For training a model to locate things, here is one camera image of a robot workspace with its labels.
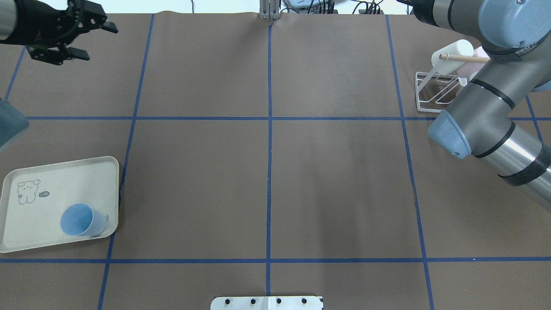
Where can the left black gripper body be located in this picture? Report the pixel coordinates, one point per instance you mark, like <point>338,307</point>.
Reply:
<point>38,26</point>

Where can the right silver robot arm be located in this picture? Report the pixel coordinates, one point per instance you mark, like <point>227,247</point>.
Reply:
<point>516,36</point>

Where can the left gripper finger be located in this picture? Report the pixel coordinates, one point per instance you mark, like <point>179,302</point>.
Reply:
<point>91,16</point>
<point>57,55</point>

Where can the pink plastic cup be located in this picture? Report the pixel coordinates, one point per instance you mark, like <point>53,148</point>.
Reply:
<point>471,68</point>

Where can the white wire cup rack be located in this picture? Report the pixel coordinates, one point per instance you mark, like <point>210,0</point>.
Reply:
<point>435,91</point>

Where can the cream plastic cup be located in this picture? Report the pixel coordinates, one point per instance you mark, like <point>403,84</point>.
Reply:
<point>442,61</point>

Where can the cream plastic tray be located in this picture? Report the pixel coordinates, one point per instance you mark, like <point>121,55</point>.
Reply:
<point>34,198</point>

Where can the aluminium frame post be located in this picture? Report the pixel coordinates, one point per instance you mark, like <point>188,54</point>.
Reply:
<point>269,9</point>

